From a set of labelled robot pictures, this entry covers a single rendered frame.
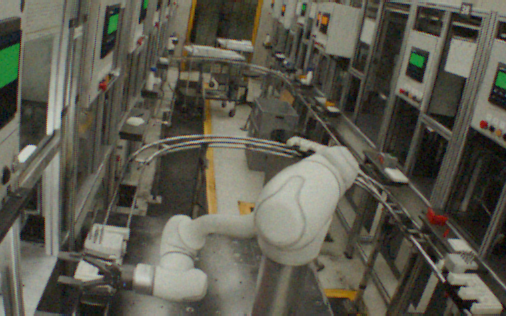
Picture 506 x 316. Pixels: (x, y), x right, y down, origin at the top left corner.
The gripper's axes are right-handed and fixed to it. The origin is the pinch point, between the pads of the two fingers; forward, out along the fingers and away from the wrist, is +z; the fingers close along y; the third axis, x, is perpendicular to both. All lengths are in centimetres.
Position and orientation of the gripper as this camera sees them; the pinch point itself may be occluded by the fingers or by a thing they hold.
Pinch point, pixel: (66, 268)
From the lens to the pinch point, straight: 143.9
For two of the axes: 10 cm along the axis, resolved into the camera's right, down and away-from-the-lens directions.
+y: 1.8, -9.3, -3.3
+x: 1.1, 3.5, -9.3
